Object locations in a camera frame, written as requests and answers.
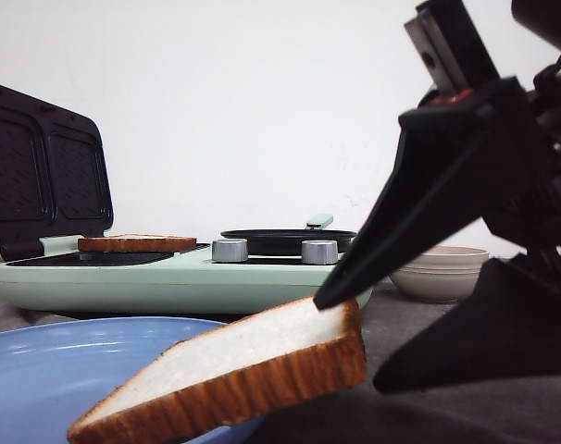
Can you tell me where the white bread slice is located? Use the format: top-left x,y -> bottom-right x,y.
67,297 -> 366,443
78,234 -> 197,253

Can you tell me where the black round frying pan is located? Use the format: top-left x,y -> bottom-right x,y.
220,213 -> 356,256

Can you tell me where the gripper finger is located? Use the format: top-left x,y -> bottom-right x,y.
373,256 -> 561,394

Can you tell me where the breakfast maker hinged lid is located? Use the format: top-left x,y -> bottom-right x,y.
0,85 -> 114,262

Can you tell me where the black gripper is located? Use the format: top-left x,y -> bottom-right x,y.
314,1 -> 561,310

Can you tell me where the blue plastic plate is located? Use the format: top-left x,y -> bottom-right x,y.
0,316 -> 263,444

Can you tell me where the left silver control knob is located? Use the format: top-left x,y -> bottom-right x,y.
211,239 -> 249,264

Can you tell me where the beige ceramic bowl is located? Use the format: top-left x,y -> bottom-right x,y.
390,245 -> 490,302

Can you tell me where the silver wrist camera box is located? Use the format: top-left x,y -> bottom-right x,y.
405,1 -> 500,95

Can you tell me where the mint green breakfast maker base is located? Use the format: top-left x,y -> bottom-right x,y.
0,244 -> 333,315

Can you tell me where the right silver control knob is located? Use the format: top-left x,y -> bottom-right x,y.
301,240 -> 339,265

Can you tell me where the silver control knob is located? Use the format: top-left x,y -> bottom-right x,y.
301,240 -> 339,265
211,239 -> 249,264

